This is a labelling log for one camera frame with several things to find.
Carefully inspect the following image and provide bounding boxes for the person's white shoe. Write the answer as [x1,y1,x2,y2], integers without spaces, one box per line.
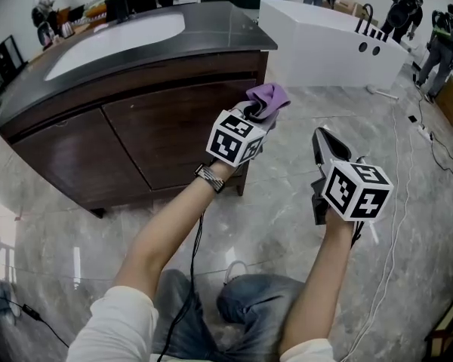
[224,260,249,284]

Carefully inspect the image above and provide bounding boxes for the black shelf unit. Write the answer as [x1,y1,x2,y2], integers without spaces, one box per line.
[0,35,27,75]

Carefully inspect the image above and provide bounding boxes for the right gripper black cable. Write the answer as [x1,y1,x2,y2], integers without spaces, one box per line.
[349,220,365,247]

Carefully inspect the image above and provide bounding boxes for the striped wrist bracelet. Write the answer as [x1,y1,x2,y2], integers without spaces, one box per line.
[193,163,227,195]

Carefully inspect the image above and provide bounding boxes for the black floor cable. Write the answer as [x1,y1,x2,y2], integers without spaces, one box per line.
[0,284,69,348]

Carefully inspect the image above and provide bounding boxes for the white bathtub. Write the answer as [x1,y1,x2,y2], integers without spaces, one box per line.
[257,0,411,90]

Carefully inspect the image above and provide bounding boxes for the black bathtub faucet set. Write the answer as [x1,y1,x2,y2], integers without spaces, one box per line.
[353,2,392,44]

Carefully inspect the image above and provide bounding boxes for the black stone vanity top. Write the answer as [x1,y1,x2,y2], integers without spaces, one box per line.
[0,0,279,131]

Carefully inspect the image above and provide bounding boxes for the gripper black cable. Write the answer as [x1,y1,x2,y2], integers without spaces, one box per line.
[349,220,365,247]
[160,209,207,362]

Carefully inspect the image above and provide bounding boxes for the dark brown wooden cabinet door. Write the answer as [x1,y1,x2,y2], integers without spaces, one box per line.
[101,79,258,192]
[10,106,153,206]

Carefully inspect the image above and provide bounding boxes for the purple microfibre cloth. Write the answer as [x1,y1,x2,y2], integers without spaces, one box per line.
[246,83,291,122]

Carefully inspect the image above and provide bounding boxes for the black power adapter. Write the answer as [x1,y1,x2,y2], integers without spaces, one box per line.
[21,304,42,322]

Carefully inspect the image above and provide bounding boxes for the black sink faucet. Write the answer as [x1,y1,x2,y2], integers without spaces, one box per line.
[105,0,131,24]

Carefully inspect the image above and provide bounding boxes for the white sink basin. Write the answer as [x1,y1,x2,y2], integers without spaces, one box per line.
[43,13,186,82]

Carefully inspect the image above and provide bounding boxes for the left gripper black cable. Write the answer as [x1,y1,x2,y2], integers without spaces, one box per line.
[160,209,207,362]

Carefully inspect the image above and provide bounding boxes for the dark wooden vanity cabinet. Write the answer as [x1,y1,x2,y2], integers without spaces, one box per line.
[0,0,279,218]

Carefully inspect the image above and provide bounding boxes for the person's left forearm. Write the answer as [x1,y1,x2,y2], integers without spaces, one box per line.
[112,160,235,297]

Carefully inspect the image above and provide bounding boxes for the orange sofa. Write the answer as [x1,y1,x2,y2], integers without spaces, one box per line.
[58,0,110,25]

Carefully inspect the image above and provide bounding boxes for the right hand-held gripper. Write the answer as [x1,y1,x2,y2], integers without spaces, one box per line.
[311,127,396,225]

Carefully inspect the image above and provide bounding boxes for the person's right forearm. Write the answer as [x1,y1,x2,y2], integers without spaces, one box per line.
[279,211,356,354]

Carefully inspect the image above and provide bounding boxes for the person's cream shirt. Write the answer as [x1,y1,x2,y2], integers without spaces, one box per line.
[66,284,337,362]

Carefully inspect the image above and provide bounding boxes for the person's blue jeans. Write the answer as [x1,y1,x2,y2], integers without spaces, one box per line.
[150,268,307,362]

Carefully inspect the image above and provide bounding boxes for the white power strip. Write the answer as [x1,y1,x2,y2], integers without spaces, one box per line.
[414,124,435,142]

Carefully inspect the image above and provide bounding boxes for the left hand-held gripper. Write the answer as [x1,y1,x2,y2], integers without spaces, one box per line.
[205,102,279,167]

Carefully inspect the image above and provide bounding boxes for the white long-handled brush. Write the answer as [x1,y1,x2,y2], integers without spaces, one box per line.
[365,84,400,100]

